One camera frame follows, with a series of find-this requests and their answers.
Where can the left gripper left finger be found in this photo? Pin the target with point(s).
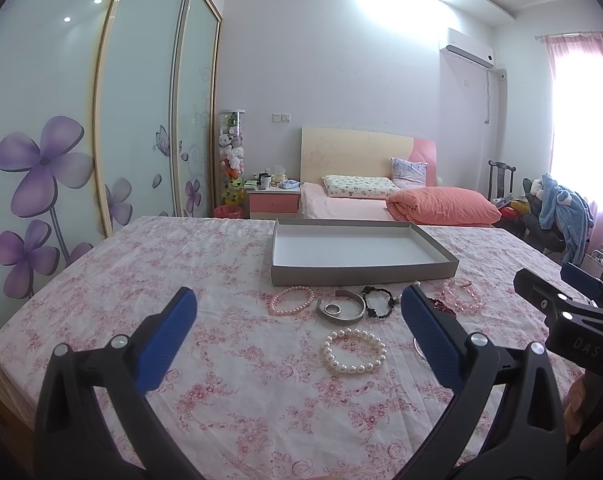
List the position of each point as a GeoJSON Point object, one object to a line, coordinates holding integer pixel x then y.
{"type": "Point", "coordinates": [72, 440]}

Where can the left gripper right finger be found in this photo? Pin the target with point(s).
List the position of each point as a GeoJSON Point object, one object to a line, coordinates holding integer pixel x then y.
{"type": "Point", "coordinates": [526, 439]}

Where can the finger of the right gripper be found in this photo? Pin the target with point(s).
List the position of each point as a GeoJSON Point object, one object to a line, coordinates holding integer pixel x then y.
{"type": "Point", "coordinates": [556, 307]}
{"type": "Point", "coordinates": [582, 281]}

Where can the thin silver bangle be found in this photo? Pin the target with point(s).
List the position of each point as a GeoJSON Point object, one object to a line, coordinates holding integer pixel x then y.
{"type": "Point", "coordinates": [418, 349]}

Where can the wide silver cuff bangle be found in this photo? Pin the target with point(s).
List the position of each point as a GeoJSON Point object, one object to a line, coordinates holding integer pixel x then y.
{"type": "Point", "coordinates": [335, 313]}

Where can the person's right hand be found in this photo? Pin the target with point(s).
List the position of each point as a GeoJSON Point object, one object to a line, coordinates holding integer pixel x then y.
{"type": "Point", "coordinates": [573, 415]}

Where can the blue plush garment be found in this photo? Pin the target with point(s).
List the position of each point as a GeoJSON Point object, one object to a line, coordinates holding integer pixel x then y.
{"type": "Point", "coordinates": [570, 213]}

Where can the dark wooden chair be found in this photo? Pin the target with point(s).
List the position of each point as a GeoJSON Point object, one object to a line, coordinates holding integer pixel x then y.
{"type": "Point", "coordinates": [500, 181]}

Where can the salmon folded duvet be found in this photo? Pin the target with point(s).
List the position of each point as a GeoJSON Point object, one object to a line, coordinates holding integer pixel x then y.
{"type": "Point", "coordinates": [442, 206]}

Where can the pink floral bedsheet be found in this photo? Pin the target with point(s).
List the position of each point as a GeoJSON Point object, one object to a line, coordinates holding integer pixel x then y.
{"type": "Point", "coordinates": [248, 396]}

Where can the purple patterned pillow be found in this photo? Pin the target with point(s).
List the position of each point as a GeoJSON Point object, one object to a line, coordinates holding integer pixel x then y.
{"type": "Point", "coordinates": [402, 169]}

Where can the pink curtain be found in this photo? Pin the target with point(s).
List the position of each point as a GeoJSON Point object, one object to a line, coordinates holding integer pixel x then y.
{"type": "Point", "coordinates": [576, 64]}

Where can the red bin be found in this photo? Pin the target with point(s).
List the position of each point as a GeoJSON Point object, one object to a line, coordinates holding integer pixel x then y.
{"type": "Point", "coordinates": [228, 212]}

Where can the floral pillow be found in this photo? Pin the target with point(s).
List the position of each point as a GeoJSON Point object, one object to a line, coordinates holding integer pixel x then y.
{"type": "Point", "coordinates": [359, 188]}

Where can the grey cardboard tray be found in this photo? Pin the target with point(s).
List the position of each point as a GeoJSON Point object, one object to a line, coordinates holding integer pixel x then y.
{"type": "Point", "coordinates": [334, 252]}

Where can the pink bed mattress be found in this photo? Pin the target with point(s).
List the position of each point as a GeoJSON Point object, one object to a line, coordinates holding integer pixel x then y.
{"type": "Point", "coordinates": [316, 204]}

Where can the pink nightstand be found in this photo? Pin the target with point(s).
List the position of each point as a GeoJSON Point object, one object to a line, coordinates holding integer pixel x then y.
{"type": "Point", "coordinates": [272, 204]}

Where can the beige pink headboard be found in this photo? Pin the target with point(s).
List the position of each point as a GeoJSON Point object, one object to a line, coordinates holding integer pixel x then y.
{"type": "Point", "coordinates": [360, 153]}

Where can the white air conditioner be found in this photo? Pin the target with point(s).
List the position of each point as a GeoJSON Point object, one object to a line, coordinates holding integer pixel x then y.
{"type": "Point", "coordinates": [469, 48]}

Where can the white mug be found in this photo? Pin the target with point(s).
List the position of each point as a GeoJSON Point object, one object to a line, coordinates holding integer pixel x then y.
{"type": "Point", "coordinates": [265, 182]}

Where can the plush toy display tube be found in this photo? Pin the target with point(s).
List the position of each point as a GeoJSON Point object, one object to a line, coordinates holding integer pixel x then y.
{"type": "Point", "coordinates": [230, 156]}

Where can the wardrobe with flower doors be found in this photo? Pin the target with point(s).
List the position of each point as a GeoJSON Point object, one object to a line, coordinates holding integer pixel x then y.
{"type": "Point", "coordinates": [105, 117]}

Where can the wall socket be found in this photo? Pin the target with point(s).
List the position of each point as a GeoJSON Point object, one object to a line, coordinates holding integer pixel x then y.
{"type": "Point", "coordinates": [281, 118]}

